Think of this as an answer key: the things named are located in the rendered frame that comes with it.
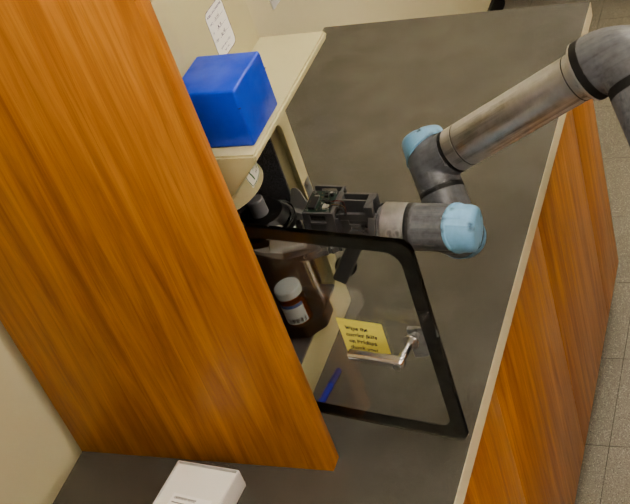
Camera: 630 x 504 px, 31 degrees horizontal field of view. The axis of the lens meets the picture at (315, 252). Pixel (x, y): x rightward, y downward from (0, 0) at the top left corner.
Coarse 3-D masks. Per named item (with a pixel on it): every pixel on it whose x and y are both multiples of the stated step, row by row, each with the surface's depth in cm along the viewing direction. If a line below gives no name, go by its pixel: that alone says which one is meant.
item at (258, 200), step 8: (256, 200) 182; (264, 200) 187; (272, 200) 186; (248, 208) 186; (256, 208) 182; (264, 208) 183; (272, 208) 184; (280, 208) 183; (288, 208) 185; (240, 216) 185; (248, 216) 185; (256, 216) 183; (264, 216) 183; (272, 216) 182; (280, 216) 182; (288, 216) 183; (264, 224) 181; (272, 224) 181; (280, 224) 182
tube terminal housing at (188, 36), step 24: (168, 0) 154; (192, 0) 159; (240, 0) 173; (168, 24) 154; (192, 24) 159; (240, 24) 172; (192, 48) 159; (240, 48) 172; (288, 120) 188; (288, 144) 188; (288, 168) 194
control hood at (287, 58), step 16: (320, 32) 173; (256, 48) 175; (272, 48) 174; (288, 48) 172; (304, 48) 171; (272, 64) 170; (288, 64) 168; (304, 64) 167; (272, 80) 166; (288, 80) 165; (288, 96) 162; (272, 128) 156; (256, 144) 153; (224, 160) 154; (240, 160) 153; (256, 160) 152; (224, 176) 156; (240, 176) 155
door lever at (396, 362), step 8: (408, 336) 160; (408, 344) 160; (416, 344) 160; (352, 352) 161; (360, 352) 161; (368, 352) 160; (376, 352) 160; (400, 352) 159; (408, 352) 159; (352, 360) 162; (360, 360) 161; (368, 360) 160; (376, 360) 159; (384, 360) 158; (392, 360) 158; (400, 360) 157; (400, 368) 157
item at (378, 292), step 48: (288, 240) 158; (336, 240) 153; (384, 240) 149; (288, 288) 166; (336, 288) 161; (384, 288) 156; (336, 336) 168; (432, 336) 158; (336, 384) 177; (384, 384) 171; (432, 384) 165; (432, 432) 174
